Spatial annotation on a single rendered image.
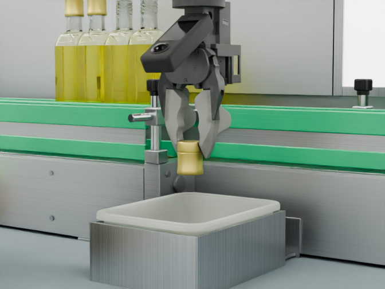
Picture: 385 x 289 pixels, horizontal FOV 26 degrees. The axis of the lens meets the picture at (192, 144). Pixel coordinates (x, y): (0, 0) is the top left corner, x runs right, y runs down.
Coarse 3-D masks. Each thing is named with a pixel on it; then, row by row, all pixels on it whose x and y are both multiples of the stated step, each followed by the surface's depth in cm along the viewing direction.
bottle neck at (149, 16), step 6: (144, 0) 140; (150, 0) 140; (156, 0) 141; (144, 6) 140; (150, 6) 140; (156, 6) 141; (144, 12) 140; (150, 12) 140; (156, 12) 141; (144, 18) 140; (150, 18) 140; (156, 18) 141; (144, 24) 140; (150, 24) 140; (156, 24) 141
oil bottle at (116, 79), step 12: (108, 36) 144; (120, 36) 143; (108, 48) 144; (120, 48) 143; (108, 60) 144; (120, 60) 143; (108, 72) 145; (120, 72) 143; (108, 84) 145; (120, 84) 143; (108, 96) 145; (120, 96) 143
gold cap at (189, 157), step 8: (184, 144) 110; (192, 144) 110; (184, 152) 110; (192, 152) 110; (200, 152) 111; (184, 160) 110; (192, 160) 110; (200, 160) 111; (184, 168) 110; (192, 168) 110; (200, 168) 111
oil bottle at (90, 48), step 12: (84, 36) 147; (96, 36) 145; (84, 48) 147; (96, 48) 145; (84, 60) 147; (96, 60) 145; (84, 72) 147; (96, 72) 145; (84, 84) 147; (96, 84) 146; (84, 96) 148; (96, 96) 146
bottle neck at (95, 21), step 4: (92, 16) 147; (96, 16) 147; (100, 16) 147; (104, 16) 148; (92, 20) 147; (96, 20) 147; (100, 20) 147; (104, 20) 148; (92, 24) 147; (96, 24) 147; (100, 24) 147; (104, 24) 148; (92, 28) 147; (96, 28) 147; (100, 28) 147; (104, 28) 148
